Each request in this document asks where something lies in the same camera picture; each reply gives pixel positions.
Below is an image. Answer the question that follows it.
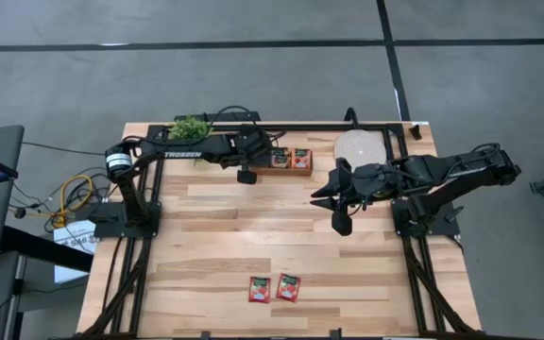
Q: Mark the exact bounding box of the yellow cable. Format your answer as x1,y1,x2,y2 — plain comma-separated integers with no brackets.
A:
57,173,94,229

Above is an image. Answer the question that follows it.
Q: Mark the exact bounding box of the black desk bar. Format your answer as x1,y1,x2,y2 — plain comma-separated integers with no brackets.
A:
0,225,94,274

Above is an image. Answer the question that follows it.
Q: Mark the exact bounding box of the pink packet edge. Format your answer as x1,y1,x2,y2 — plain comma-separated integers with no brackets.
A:
290,147,313,170

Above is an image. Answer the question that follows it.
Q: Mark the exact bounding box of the black floor cable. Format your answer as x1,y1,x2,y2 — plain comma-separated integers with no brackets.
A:
21,140,120,157

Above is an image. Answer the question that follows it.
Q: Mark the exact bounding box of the white paper label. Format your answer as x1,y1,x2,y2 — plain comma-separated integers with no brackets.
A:
53,219,98,284

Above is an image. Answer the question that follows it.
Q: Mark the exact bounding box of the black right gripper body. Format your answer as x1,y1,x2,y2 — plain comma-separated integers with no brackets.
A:
331,158,396,236

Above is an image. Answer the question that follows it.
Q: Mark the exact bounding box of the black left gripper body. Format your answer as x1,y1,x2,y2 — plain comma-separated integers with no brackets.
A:
227,127,273,185

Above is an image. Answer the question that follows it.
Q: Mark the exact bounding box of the red strawberry tea packet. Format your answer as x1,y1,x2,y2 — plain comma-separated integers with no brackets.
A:
275,273,302,304
247,276,272,304

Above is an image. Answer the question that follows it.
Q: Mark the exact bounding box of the green plant in white pot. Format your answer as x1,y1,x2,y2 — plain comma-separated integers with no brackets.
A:
166,116,213,142

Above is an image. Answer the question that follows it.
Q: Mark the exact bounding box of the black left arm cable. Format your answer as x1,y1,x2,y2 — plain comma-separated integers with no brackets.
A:
208,105,260,131

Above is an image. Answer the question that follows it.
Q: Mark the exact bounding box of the beige vanilla tea packet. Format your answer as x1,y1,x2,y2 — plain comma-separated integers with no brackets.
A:
270,146,291,170

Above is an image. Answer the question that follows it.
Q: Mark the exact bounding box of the black aluminium table frame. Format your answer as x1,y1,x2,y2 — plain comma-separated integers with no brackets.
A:
80,122,479,340

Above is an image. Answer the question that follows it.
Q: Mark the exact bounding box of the wooden three-compartment tea box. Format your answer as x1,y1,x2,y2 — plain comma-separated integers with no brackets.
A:
252,146,314,178

